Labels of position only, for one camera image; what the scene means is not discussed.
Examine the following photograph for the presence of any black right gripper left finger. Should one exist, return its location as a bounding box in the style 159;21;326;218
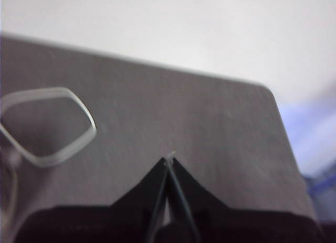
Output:
14;156;169;243

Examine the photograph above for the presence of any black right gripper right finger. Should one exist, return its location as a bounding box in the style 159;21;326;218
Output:
170;156;329;243

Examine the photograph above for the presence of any white toaster power cable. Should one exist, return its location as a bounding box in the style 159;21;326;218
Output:
0;87;98;243

